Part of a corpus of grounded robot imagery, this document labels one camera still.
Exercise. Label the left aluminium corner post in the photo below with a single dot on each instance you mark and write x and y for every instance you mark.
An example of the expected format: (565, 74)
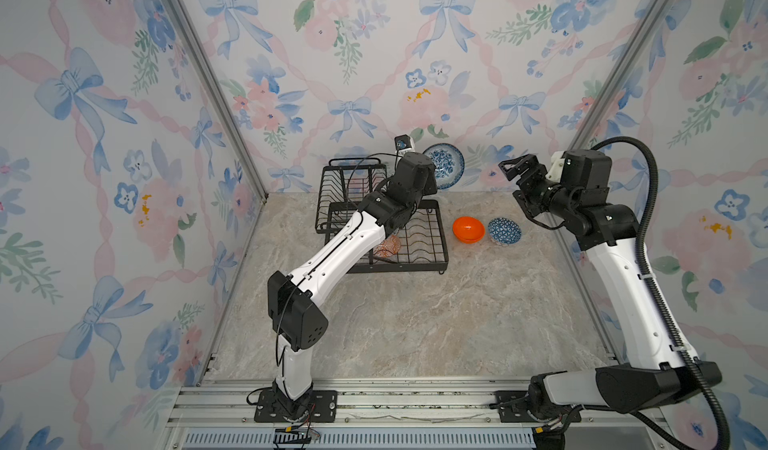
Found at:
(189, 35)

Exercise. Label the aluminium corner post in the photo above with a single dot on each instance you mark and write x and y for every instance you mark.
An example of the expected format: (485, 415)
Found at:
(640, 37)
(189, 35)

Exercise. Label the blue triangle pattern bowl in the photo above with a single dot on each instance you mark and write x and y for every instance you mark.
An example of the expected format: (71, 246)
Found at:
(504, 231)

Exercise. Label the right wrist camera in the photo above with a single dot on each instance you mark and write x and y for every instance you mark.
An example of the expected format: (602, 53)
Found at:
(555, 171)

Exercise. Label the aluminium mounting rail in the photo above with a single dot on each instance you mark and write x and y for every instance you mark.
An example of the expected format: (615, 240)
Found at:
(400, 413)

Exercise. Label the right aluminium corner post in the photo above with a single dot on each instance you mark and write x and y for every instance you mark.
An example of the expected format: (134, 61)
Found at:
(640, 37)

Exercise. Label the black wire dish rack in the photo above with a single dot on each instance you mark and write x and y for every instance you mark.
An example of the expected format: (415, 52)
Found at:
(344, 183)

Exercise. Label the orange plastic bowl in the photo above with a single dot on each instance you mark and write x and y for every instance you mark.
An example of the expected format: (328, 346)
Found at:
(468, 229)

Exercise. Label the blue floral bowl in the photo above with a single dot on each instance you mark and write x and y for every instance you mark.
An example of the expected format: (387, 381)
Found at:
(449, 164)

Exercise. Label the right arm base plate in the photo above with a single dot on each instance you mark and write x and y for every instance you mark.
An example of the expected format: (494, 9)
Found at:
(518, 406)

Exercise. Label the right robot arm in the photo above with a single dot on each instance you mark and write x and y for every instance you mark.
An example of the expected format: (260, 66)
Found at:
(662, 367)

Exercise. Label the red geometric pattern bowl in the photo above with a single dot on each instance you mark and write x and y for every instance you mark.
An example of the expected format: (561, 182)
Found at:
(389, 248)

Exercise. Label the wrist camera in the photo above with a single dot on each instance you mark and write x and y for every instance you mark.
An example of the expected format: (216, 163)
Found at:
(555, 171)
(403, 144)

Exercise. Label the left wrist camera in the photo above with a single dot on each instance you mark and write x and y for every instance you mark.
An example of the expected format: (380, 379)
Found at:
(403, 144)

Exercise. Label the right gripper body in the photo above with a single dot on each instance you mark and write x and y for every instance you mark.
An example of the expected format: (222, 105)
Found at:
(535, 190)

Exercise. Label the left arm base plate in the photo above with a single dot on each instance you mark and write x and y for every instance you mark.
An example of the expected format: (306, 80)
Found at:
(315, 406)

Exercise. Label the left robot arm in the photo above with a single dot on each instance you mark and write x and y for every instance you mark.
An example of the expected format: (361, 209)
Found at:
(295, 300)

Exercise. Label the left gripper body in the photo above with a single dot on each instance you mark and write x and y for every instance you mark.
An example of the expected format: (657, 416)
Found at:
(430, 187)

